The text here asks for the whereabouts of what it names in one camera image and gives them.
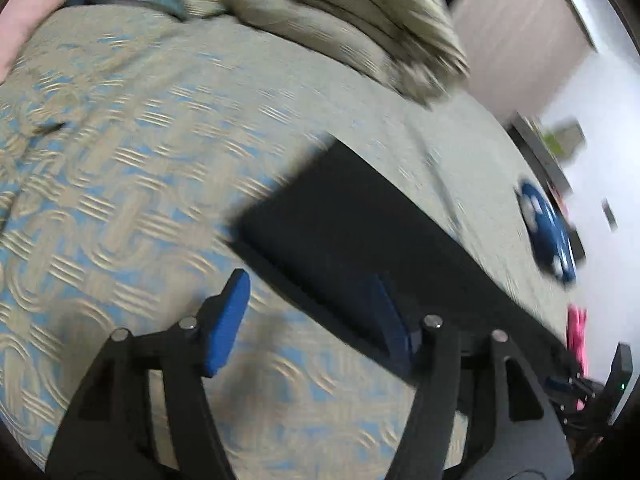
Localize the black pants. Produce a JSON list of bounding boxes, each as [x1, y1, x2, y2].
[[231, 141, 578, 385]]

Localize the pink folded garment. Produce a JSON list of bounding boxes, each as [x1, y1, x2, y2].
[[566, 303, 590, 411]]

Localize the blue white folded garment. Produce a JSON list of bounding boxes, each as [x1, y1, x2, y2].
[[516, 179, 576, 286]]

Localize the patterned beige blue bedspread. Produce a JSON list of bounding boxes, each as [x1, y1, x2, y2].
[[1, 6, 570, 467]]

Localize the rolled beige striped blanket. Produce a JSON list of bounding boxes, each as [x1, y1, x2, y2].
[[181, 0, 469, 104]]

